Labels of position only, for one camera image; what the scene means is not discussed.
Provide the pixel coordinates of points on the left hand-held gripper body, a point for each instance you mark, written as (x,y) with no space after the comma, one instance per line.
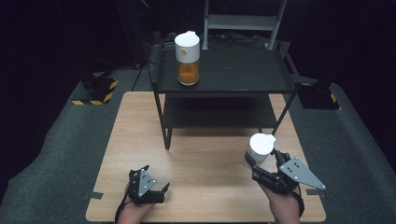
(144,185)

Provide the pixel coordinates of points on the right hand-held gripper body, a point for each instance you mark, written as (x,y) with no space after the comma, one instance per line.
(295,174)

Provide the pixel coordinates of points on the white-lidded jar with pale filling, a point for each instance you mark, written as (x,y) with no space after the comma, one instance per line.
(261,146)

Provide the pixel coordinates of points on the black two-tier shelf rack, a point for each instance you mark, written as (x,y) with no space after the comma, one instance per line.
(236,71)

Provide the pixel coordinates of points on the white-lidded jar with orange filling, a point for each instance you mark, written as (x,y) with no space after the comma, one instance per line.
(187,56)

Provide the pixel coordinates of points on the person's left hand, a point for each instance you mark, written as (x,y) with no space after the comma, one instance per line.
(134,213)

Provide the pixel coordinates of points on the person's right hand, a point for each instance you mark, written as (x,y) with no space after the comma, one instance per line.
(283,207)

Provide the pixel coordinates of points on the grey tape strip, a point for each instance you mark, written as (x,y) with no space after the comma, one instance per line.
(313,192)
(93,195)

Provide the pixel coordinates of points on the black yellow-striped stand base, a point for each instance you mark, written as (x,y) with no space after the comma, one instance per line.
(317,96)
(95,88)

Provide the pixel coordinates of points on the grey metal stand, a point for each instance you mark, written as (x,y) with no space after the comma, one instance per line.
(241,21)

